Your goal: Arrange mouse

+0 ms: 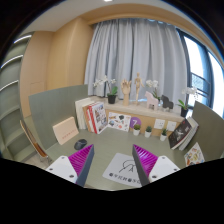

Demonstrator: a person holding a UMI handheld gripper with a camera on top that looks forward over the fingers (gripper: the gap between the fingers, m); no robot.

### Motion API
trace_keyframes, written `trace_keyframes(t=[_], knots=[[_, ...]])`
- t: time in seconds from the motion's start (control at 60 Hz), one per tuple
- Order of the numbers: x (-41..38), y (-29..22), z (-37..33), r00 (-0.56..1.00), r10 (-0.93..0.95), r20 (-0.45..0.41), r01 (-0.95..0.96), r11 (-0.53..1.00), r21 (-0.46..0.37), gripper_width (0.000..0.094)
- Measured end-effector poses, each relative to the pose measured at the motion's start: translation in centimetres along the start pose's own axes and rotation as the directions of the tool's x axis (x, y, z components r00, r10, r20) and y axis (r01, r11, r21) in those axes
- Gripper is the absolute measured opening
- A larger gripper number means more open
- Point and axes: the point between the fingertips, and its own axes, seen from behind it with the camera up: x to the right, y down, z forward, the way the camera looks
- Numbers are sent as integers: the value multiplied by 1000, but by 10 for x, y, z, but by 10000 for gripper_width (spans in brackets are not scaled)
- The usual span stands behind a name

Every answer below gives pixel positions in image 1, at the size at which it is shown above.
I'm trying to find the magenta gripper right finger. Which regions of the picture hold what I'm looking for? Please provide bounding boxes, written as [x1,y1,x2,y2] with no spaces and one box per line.
[131,143,181,187]

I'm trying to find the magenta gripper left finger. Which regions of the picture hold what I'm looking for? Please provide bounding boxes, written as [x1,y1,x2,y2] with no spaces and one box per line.
[46,143,96,188]

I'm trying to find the black computer mouse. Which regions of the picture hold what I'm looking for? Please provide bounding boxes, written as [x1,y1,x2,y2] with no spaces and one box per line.
[74,139,87,150]

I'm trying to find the white printed mouse pad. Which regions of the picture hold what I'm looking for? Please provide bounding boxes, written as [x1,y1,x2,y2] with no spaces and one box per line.
[103,153,141,188]

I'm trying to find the small potted plant left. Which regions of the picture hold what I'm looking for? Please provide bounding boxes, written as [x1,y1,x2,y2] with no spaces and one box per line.
[133,124,141,136]

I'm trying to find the small potted plant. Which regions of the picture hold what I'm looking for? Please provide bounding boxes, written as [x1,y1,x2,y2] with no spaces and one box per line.
[160,128,168,141]
[133,124,141,136]
[144,126,152,138]

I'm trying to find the small potted plant middle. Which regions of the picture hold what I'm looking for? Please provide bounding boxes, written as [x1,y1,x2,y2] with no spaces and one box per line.
[144,126,152,138]

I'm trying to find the small potted plant right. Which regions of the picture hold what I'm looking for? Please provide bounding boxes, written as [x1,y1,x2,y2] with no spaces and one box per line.
[160,128,168,141]

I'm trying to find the beige cardboard box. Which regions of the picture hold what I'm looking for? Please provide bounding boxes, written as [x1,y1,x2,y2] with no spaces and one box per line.
[53,117,79,145]

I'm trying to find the wooden chair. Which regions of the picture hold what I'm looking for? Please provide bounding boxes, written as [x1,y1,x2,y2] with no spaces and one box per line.
[20,120,51,165]

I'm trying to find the white upright book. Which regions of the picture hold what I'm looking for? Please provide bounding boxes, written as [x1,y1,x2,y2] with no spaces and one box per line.
[75,98,93,129]

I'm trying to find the purple round number sign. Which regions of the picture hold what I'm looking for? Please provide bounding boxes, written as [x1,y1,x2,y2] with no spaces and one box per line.
[130,117,141,129]

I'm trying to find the black cover book stack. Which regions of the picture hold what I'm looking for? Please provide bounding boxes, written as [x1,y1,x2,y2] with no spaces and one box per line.
[168,117,199,151]

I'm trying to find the red white magazine book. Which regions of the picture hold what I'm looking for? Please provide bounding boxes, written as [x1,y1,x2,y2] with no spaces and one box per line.
[83,102,107,134]

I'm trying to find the illustrated white card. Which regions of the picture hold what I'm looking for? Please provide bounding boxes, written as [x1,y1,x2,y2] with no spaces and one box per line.
[108,112,131,132]

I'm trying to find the colourful illustrated booklet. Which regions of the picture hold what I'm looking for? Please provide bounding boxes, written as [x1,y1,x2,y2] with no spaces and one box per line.
[184,143,205,166]

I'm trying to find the pink horse figurine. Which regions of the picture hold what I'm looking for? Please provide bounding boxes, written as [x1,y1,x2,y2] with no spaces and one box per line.
[145,92,158,111]

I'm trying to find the green desk divider panel left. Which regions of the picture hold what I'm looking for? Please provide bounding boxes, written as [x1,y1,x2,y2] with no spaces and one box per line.
[29,85,88,150]

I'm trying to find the green desk divider panel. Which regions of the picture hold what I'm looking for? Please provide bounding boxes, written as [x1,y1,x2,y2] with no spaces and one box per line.
[29,85,88,150]
[187,101,224,161]

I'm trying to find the black horse figurine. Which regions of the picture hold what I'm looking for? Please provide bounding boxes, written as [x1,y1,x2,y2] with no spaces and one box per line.
[161,95,174,109]

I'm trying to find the white orchid black pot right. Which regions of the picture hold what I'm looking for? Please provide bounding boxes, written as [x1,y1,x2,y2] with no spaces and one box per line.
[177,87,198,117]

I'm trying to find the white orchid black pot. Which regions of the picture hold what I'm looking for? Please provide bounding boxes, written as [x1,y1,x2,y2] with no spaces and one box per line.
[177,87,198,117]
[93,76,118,104]

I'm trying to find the green shelving unit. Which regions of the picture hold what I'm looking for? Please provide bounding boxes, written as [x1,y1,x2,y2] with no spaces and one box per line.
[0,33,34,162]

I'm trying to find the green desk divider panel right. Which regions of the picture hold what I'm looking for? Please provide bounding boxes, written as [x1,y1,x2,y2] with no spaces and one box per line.
[187,101,224,161]

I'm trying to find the white orchid black pot left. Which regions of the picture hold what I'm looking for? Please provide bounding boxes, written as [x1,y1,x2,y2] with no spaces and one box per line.
[93,76,118,104]

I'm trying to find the white orchid middle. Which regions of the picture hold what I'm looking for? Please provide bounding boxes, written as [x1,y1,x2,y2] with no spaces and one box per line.
[146,80,160,100]

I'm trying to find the wooden hand model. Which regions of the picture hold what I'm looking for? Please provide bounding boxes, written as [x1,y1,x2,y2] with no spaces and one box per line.
[121,79,131,106]

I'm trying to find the wooden mannequin figure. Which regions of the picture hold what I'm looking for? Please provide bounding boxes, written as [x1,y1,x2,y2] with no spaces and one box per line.
[134,73,143,103]

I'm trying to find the grey curtain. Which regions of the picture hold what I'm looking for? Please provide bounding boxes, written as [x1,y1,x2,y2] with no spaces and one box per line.
[85,18,187,102]

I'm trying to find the white wall socket left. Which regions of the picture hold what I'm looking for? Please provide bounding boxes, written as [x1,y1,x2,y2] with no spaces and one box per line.
[154,119,165,129]

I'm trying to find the white wall socket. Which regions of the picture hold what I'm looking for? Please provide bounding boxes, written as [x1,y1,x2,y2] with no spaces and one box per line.
[154,119,165,129]
[167,121,177,131]

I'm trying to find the white wall socket right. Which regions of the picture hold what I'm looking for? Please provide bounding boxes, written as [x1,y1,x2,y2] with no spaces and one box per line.
[167,121,177,131]

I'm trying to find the window with dark frame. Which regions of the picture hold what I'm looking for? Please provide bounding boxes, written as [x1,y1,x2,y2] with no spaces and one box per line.
[177,29,224,118]

